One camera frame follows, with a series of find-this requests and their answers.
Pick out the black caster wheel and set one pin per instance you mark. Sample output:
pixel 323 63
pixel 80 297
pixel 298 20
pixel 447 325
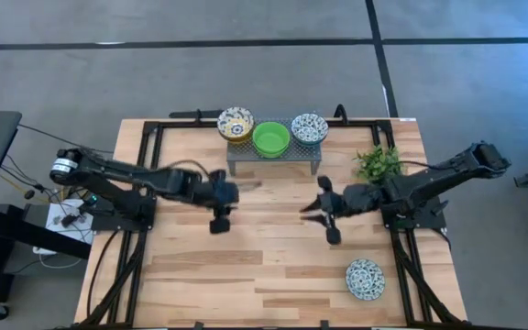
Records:
pixel 1 312

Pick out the black aluminium table frame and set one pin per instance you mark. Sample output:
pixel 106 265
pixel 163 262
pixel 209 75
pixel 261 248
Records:
pixel 177 124

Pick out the grey perforated metal shelf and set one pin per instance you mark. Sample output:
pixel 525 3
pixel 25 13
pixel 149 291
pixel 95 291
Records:
pixel 300 153

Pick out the small green potted plant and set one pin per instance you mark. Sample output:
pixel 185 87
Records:
pixel 378 162

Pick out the black hook bracket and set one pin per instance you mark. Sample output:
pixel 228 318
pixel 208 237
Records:
pixel 341 112

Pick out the white power adapter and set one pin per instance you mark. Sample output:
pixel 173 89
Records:
pixel 44 250

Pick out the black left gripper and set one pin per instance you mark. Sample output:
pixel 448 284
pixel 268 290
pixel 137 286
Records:
pixel 220 192

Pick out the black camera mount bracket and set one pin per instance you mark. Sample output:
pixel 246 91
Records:
pixel 198 114

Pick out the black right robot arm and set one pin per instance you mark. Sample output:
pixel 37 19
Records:
pixel 452 169

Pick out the black round plug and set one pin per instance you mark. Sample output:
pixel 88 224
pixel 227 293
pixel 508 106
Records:
pixel 29 194

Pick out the white power strip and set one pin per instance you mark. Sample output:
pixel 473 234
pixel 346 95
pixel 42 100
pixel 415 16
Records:
pixel 55 213

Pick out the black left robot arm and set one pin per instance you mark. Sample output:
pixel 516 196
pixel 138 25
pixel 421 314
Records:
pixel 154 176

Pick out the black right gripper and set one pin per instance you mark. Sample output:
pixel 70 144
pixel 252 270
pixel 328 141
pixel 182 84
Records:
pixel 337 204

